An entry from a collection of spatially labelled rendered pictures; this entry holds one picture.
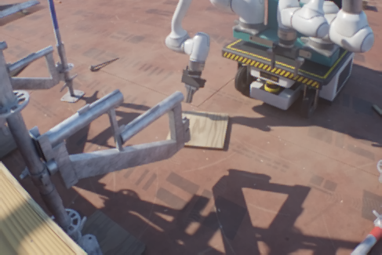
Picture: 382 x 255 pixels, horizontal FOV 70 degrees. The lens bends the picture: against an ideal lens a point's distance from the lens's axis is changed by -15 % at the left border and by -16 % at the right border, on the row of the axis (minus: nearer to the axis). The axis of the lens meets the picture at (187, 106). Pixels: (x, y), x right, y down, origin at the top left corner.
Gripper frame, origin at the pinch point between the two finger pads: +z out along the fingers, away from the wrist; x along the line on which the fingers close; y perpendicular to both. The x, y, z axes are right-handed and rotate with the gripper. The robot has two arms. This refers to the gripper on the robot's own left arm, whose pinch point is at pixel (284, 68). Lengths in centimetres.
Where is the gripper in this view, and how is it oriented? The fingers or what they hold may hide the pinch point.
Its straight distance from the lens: 161.5
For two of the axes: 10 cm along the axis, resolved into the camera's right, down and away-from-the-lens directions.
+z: 0.6, 8.3, 5.5
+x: 7.5, 3.3, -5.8
